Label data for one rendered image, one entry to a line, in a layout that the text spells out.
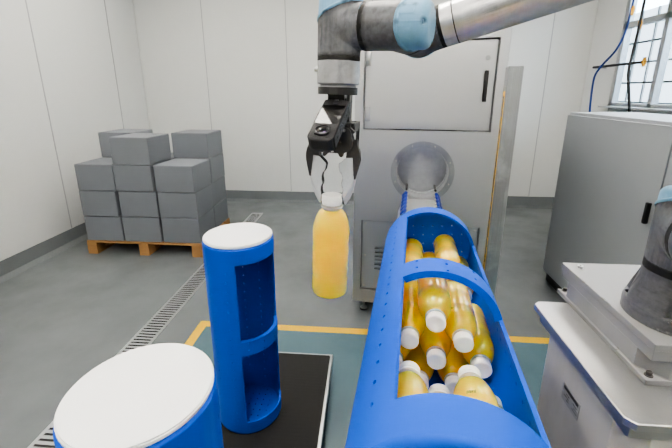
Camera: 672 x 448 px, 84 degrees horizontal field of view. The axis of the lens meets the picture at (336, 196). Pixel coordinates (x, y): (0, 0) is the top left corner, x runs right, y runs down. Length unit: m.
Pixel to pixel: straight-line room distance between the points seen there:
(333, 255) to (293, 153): 4.86
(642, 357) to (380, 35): 0.67
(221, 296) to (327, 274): 0.90
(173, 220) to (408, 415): 3.62
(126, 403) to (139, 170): 3.26
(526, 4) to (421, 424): 0.63
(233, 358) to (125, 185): 2.73
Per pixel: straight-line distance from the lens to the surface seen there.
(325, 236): 0.69
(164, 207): 4.00
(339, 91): 0.66
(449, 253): 1.15
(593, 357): 0.84
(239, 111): 5.67
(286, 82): 5.48
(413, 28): 0.62
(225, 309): 1.60
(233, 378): 1.78
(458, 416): 0.52
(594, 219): 3.11
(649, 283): 0.83
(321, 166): 0.69
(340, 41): 0.66
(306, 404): 2.06
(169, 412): 0.84
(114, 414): 0.88
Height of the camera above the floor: 1.60
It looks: 16 degrees down
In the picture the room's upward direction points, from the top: straight up
